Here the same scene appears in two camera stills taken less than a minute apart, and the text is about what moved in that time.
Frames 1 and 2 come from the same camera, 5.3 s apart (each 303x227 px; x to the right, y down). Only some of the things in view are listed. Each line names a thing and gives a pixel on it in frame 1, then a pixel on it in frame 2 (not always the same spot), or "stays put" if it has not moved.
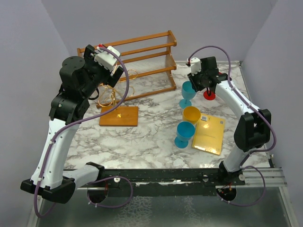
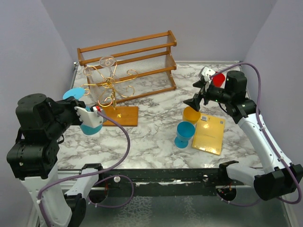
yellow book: (209, 134) stays put
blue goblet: (188, 92) -> (77, 92)
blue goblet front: (185, 131) stays put
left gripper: (110, 79) -> (72, 102)
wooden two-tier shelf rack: (148, 65) stays put
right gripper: (192, 79) -> (195, 102)
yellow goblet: (191, 114) stays put
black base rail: (162, 182) stays put
